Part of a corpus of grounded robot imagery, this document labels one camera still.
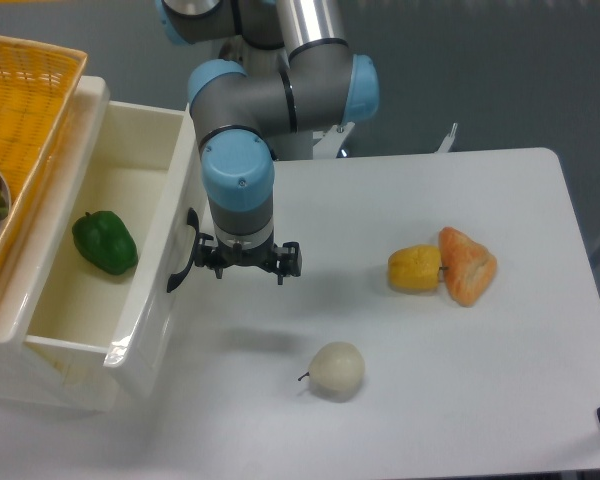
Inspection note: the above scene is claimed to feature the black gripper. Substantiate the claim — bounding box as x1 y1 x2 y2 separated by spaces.
194 234 301 285

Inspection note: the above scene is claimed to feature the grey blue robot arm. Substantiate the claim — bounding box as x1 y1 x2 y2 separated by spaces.
156 1 380 279

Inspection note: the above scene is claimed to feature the white drawer cabinet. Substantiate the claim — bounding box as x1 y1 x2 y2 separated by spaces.
0 76 118 411

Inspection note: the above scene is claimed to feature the white toy pear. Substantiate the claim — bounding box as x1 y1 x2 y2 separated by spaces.
297 341 366 401

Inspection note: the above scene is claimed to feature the green toy bell pepper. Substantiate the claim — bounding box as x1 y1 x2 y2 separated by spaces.
71 211 139 275

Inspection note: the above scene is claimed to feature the yellow toy bell pepper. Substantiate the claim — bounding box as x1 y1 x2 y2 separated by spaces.
387 244 448 292

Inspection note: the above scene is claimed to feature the orange toy croissant bread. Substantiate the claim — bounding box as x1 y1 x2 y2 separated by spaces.
438 227 498 307

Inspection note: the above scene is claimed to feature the yellow woven basket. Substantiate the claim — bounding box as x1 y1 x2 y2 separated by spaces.
0 35 88 276

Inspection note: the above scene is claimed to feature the white metal frame bracket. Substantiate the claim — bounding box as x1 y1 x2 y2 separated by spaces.
436 122 458 154

